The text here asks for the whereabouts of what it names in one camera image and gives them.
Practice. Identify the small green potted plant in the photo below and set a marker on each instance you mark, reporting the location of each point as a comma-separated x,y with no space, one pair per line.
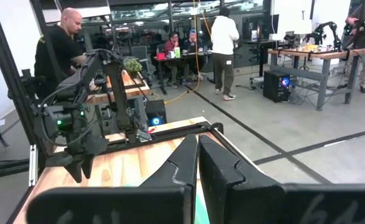
133,66

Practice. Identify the green drink carton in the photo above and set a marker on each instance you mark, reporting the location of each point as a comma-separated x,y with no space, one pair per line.
177,52

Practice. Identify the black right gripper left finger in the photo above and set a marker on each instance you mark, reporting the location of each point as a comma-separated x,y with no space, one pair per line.
157,205

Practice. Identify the white lamp shade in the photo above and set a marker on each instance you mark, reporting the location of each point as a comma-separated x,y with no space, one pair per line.
303,27

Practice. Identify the black neighbouring robot arm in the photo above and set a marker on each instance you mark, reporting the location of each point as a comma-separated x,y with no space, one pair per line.
318,32
361,34

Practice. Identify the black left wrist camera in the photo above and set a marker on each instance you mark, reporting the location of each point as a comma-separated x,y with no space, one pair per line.
53,121

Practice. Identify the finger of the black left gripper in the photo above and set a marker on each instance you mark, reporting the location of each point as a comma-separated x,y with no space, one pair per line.
96,145
73,165

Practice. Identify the neighbouring wooden table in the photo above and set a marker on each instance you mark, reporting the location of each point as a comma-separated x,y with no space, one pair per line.
129,90

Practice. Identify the long silver aluminium strip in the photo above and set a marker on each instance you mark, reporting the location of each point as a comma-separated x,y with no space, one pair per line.
33,165

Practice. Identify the black rail clamp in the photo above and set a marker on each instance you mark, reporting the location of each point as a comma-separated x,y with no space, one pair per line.
216,126

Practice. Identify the small red box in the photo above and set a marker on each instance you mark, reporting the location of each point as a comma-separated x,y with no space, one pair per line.
160,56

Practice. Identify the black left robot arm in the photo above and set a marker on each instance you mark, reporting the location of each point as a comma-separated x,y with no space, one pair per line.
117,93

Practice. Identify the black office desk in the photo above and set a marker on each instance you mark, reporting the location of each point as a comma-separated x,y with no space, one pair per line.
185,56

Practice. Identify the black aluminium rig frame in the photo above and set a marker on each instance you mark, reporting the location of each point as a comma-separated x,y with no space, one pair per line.
11,77

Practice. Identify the wooden workbench with grey legs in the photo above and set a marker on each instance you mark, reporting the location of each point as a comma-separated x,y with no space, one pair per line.
322,56

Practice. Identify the white cup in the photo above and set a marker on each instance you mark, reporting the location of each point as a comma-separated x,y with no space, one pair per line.
171,54

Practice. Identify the black computer with blue light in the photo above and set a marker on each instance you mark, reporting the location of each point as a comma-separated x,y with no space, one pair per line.
155,119

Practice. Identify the translucent teal plastic tray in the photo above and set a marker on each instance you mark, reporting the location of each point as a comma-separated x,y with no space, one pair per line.
201,211

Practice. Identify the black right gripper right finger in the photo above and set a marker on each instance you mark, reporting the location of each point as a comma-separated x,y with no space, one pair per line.
247,205

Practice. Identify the black computer with purple light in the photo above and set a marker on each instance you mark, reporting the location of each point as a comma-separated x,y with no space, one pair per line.
272,90

